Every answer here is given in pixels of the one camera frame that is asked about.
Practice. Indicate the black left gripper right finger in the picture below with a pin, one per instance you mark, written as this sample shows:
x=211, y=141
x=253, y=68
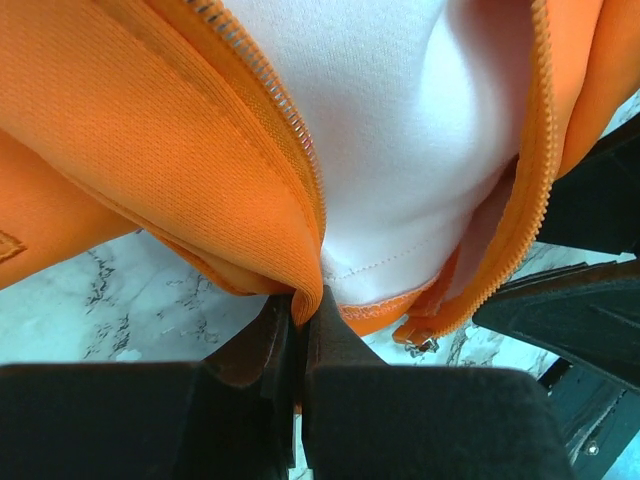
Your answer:
x=365, y=419

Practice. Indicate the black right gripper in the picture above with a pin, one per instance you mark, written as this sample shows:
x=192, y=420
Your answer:
x=588, y=315

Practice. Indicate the orange zip jacket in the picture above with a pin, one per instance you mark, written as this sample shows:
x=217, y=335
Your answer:
x=400, y=153

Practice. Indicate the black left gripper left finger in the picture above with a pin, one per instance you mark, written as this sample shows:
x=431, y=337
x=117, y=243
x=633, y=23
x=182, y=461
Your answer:
x=227, y=416

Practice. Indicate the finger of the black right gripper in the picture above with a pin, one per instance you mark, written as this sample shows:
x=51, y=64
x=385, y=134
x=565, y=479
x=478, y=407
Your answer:
x=596, y=205

